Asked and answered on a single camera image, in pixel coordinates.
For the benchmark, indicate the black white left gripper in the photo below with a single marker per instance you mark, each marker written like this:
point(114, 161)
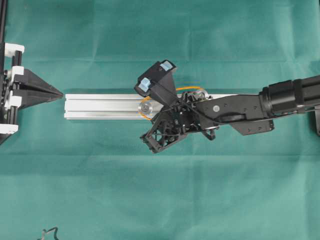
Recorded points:
point(33, 89)

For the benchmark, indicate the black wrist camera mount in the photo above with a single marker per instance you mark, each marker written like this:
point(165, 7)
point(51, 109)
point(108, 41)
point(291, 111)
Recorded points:
point(157, 80)

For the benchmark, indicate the green table cloth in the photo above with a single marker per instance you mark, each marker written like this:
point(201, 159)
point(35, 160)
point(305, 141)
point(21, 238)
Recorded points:
point(96, 180)

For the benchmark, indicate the aluminium extrusion rail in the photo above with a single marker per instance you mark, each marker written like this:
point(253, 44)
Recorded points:
point(125, 106)

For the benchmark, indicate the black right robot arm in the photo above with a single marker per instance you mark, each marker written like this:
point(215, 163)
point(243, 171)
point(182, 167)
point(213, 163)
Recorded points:
point(196, 112)

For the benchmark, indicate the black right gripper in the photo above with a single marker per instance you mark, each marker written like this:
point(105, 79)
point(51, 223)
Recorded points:
point(172, 125)

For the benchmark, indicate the black table frame rail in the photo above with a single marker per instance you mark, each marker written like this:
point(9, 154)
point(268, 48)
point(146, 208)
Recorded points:
point(3, 13)

